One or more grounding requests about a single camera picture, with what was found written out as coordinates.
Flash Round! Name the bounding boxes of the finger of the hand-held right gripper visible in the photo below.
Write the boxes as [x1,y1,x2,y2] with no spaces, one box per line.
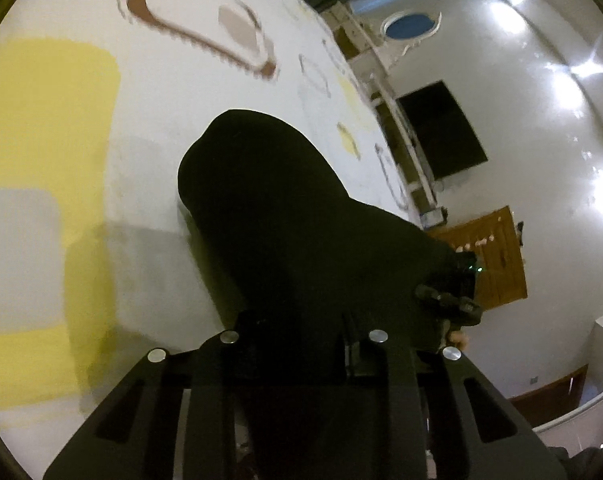
[415,284,482,327]

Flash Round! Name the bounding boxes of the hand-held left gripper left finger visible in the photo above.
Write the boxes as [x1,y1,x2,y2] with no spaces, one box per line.
[42,310,262,480]

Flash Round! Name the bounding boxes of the wooden door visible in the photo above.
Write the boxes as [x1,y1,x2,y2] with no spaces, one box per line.
[429,205,528,313]

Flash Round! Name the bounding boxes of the printed bed cover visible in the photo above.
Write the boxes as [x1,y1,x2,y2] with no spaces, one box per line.
[0,0,435,456]

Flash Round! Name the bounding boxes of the white dressing table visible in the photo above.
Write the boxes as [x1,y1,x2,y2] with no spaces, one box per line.
[326,2,448,226]

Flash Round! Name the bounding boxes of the black television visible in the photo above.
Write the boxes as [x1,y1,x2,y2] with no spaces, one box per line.
[397,80,489,181]

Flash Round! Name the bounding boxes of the black pants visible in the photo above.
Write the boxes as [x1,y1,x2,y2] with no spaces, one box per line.
[178,109,477,480]

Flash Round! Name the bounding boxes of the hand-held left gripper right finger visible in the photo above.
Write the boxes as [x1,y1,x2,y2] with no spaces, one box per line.
[341,310,567,480]

